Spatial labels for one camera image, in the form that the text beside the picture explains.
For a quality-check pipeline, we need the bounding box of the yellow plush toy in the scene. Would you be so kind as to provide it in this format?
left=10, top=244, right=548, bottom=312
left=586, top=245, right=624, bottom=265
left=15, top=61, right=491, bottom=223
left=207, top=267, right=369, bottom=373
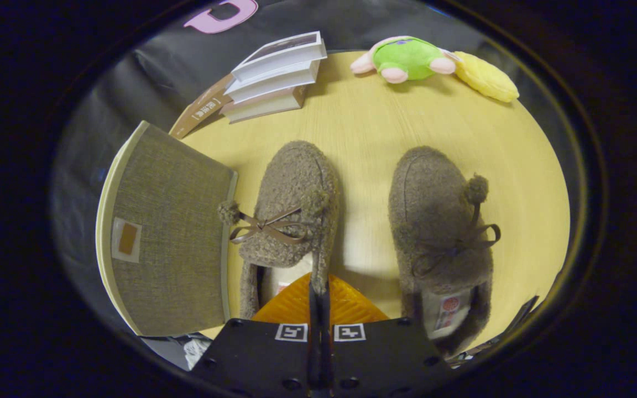
left=454, top=51, right=520, bottom=103

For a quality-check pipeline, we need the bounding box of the green and pink plush toy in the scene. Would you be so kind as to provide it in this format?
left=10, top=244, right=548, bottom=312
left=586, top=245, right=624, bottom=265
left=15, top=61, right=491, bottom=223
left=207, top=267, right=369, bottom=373
left=350, top=36, right=457, bottom=85

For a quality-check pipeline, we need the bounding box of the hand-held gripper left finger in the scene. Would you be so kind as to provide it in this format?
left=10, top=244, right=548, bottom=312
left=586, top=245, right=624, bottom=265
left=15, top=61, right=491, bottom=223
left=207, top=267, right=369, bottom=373
left=190, top=273, right=322, bottom=398

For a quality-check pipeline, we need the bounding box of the beige book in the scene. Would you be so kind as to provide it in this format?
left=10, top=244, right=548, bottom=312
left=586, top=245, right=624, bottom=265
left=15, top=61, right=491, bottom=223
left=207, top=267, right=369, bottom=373
left=219, top=86, right=308, bottom=124

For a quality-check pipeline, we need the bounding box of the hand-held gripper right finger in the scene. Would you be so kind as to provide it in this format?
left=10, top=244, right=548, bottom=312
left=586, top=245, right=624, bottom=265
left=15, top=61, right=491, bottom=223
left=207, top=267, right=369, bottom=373
left=320, top=275, right=456, bottom=398

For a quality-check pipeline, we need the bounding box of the brown fuzzy slipper shoe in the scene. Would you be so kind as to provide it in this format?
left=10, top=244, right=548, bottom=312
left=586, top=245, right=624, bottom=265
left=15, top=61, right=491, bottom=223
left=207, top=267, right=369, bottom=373
left=218, top=140, right=341, bottom=321
left=388, top=145, right=502, bottom=357

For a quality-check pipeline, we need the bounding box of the plain white book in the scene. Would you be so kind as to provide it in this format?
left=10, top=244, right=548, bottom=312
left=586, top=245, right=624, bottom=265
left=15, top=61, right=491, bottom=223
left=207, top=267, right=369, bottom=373
left=223, top=60, right=320, bottom=104

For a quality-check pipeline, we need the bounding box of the black backdrop cloth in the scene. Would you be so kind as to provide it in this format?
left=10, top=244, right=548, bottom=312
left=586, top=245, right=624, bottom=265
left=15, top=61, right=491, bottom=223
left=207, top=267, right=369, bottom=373
left=50, top=0, right=524, bottom=354

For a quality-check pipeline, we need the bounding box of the white book with photo cover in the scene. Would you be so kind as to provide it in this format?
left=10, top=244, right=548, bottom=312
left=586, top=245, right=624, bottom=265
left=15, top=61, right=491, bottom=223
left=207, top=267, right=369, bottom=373
left=231, top=31, right=328, bottom=83

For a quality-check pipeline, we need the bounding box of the brown book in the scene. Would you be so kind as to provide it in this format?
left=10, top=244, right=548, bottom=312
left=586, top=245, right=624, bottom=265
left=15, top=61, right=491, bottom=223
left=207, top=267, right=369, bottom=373
left=169, top=75, right=236, bottom=139

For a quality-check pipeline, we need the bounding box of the grey fabric storage box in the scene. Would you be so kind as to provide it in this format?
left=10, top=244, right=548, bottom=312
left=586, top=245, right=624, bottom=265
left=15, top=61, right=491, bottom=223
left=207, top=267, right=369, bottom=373
left=96, top=121, right=239, bottom=338

